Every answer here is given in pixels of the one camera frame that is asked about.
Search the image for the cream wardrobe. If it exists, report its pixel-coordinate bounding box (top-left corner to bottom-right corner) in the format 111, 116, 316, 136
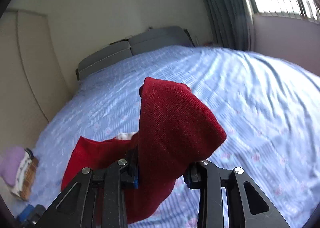
0, 9, 73, 159

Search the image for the blue striped bedsheet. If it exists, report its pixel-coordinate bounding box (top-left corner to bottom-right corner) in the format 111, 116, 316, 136
15, 44, 320, 228

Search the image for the grey headboard cushion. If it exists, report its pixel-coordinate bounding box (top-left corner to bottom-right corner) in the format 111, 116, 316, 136
76, 41, 133, 82
128, 26, 193, 56

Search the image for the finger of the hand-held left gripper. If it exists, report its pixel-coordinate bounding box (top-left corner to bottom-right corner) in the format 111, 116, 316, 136
16, 204, 35, 222
24, 205, 47, 228

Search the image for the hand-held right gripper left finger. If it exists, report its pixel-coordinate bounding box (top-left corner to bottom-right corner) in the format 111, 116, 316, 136
32, 146, 140, 228

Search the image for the purple folded garment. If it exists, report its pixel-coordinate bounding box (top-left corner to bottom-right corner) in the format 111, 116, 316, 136
0, 146, 26, 186

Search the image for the red cartoon mouse sweater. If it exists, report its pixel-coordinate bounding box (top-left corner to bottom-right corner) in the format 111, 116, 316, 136
61, 77, 227, 225

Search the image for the grey-green curtain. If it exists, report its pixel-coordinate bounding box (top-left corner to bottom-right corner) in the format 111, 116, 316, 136
194, 0, 256, 52

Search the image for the white folded garment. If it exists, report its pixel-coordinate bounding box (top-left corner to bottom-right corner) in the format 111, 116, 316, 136
11, 148, 33, 195

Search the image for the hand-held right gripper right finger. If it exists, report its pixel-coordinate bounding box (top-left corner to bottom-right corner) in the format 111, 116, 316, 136
183, 159, 292, 228

